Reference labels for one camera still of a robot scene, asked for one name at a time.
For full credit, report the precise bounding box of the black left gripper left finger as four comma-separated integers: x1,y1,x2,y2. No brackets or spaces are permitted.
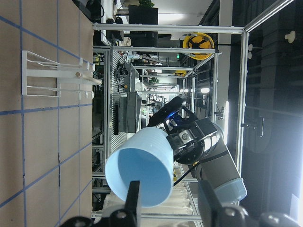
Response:
125,181,142,227

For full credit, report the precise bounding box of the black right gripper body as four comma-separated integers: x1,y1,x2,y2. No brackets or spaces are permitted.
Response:
167,118,224,165

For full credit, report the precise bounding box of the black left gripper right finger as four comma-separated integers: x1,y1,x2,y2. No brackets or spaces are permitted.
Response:
198,180,222,227

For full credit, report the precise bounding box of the light blue plastic cup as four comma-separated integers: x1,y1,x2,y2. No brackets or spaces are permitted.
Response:
105,127,173,208

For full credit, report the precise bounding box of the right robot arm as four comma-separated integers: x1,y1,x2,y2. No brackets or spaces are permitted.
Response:
148,96,247,203

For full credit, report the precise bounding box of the yellow hard hat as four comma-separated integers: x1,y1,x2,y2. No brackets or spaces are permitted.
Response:
182,33,215,60

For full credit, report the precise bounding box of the white wire cup rack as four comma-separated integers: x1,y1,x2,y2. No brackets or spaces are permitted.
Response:
21,50,103,99

